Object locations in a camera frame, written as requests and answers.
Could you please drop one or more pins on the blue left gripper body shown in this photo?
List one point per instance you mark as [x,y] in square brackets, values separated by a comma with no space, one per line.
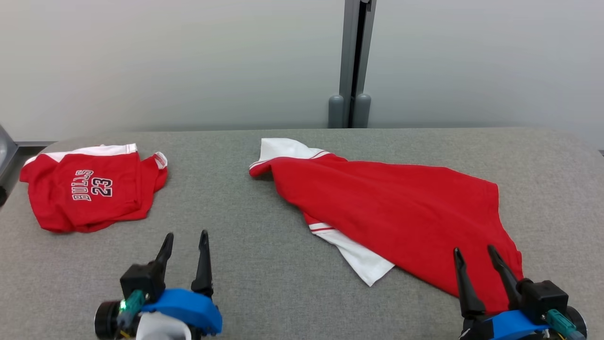
[188,309]

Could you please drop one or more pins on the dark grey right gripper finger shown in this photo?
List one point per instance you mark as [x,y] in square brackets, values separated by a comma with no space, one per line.
[467,290]
[506,274]

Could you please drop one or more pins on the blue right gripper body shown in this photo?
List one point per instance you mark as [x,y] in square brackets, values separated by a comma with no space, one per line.
[509,328]

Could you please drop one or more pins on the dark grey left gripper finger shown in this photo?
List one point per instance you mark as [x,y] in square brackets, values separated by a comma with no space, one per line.
[166,255]
[204,269]

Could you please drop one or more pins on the large red white-trimmed shirt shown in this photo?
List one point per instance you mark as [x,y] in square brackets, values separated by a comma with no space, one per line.
[401,203]

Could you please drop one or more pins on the red Bulls 23 jersey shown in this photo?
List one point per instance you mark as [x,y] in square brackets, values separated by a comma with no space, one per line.
[56,203]

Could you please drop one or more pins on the grey metal leg with caster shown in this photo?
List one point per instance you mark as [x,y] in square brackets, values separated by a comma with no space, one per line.
[5,156]

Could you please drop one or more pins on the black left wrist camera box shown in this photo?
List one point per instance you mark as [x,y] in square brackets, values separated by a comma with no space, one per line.
[141,281]

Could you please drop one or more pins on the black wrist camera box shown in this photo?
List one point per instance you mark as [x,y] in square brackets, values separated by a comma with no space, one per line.
[141,281]
[542,297]

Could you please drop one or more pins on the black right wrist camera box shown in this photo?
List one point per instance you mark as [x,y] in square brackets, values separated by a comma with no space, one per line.
[542,297]

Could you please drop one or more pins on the grey partition post with feet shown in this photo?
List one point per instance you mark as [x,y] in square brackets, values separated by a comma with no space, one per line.
[351,56]

